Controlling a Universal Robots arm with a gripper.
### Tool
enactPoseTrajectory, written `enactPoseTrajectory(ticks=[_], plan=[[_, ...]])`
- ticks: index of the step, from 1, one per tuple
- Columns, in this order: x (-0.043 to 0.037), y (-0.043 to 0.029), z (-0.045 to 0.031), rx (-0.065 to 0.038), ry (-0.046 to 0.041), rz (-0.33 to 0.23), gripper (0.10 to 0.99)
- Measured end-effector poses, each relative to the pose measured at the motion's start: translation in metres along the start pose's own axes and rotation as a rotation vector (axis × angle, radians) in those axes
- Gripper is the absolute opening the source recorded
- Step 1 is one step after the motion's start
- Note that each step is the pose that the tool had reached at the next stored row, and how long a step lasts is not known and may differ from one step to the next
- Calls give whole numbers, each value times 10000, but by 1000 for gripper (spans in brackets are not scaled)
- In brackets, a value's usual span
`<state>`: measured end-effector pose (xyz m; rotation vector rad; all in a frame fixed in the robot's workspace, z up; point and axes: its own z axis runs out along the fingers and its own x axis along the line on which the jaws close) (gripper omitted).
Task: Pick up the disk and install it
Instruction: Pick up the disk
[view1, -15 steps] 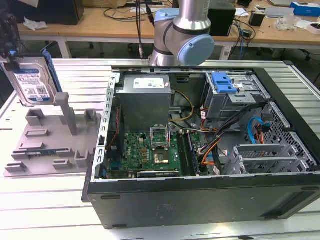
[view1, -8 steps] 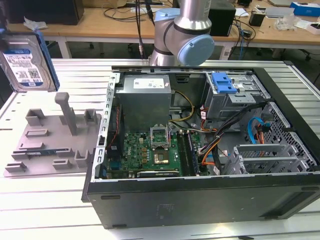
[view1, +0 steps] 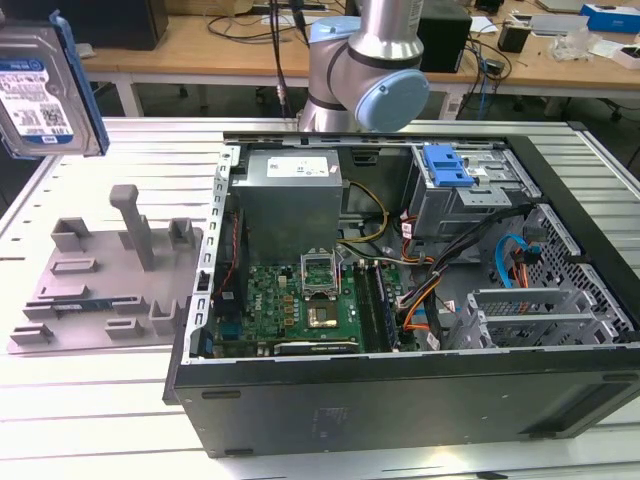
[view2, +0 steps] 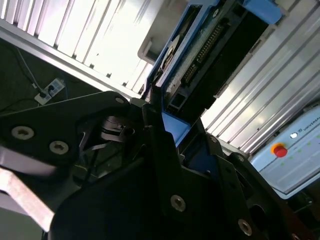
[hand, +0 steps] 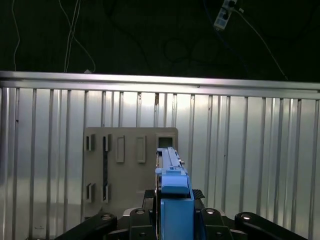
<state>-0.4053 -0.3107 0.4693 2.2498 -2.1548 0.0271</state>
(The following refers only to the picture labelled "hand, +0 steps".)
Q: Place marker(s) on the RAM stick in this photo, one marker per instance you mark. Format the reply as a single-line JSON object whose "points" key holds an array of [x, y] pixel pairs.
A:
{"points": [[106, 162]]}

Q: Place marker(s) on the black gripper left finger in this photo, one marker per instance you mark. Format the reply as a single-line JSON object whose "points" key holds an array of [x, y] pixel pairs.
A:
{"points": [[136, 225]]}

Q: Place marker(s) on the white power strip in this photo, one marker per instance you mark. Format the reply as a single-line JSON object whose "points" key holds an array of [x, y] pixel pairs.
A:
{"points": [[222, 17]]}

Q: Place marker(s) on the grey parts rack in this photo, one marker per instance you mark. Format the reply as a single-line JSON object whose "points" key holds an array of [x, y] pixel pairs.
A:
{"points": [[130, 175]]}

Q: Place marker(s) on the hard disk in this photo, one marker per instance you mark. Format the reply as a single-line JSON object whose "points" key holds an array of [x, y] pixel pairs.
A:
{"points": [[175, 212]]}

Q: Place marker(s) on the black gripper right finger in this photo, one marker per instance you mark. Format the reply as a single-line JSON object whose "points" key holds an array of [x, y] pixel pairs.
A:
{"points": [[215, 225]]}

